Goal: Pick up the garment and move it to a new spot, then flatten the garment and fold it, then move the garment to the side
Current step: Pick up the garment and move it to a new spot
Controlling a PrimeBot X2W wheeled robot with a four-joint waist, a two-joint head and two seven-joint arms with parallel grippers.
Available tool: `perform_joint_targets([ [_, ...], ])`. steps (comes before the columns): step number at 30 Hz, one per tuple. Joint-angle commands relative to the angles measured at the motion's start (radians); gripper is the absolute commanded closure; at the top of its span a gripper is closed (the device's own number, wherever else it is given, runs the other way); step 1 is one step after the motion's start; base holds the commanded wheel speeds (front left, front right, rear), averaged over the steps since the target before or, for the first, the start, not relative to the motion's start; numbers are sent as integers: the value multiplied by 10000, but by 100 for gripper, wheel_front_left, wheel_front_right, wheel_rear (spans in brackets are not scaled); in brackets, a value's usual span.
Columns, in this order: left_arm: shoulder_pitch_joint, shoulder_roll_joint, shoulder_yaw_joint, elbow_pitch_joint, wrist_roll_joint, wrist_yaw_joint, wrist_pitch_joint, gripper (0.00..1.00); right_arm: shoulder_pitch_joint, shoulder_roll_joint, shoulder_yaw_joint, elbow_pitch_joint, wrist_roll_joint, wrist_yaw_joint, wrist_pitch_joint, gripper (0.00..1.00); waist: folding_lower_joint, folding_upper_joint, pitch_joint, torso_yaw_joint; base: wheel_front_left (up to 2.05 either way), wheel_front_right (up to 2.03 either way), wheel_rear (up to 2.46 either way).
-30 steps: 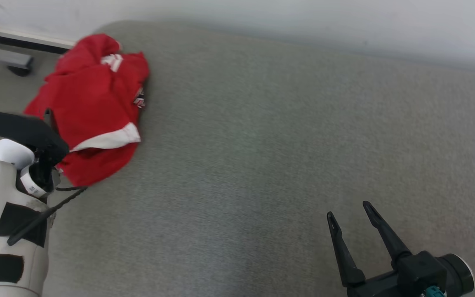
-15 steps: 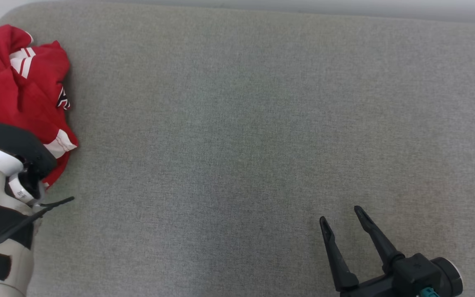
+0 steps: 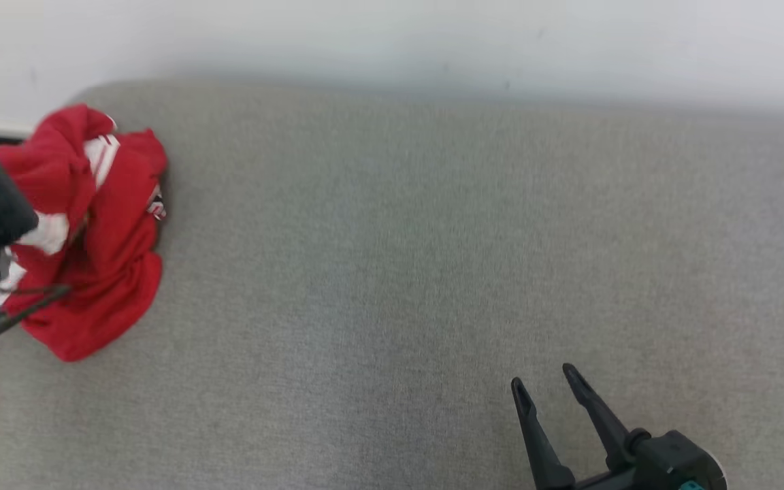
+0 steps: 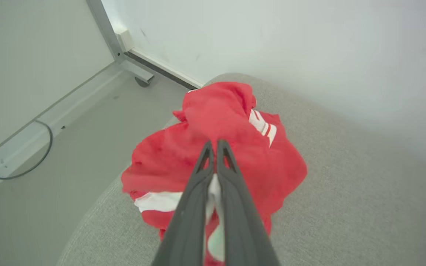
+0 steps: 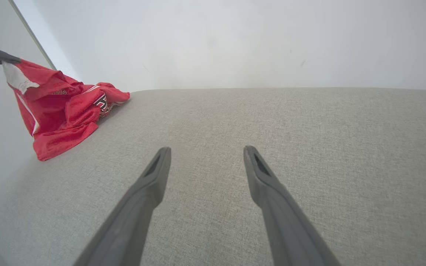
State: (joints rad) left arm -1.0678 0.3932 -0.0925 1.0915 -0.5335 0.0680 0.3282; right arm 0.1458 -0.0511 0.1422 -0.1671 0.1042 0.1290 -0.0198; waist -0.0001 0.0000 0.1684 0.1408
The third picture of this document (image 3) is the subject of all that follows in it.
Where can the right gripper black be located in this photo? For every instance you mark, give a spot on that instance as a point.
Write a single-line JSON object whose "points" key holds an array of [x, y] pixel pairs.
{"points": [[610, 482]]}

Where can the red basketball jersey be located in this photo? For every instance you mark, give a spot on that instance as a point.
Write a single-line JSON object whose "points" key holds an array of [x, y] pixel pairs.
{"points": [[113, 272]]}

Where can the grey fabric sofa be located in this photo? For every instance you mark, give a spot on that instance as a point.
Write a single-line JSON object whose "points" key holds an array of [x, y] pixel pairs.
{"points": [[433, 272]]}

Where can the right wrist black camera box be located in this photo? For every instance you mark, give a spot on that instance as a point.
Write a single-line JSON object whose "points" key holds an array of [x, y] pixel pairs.
{"points": [[671, 459]]}

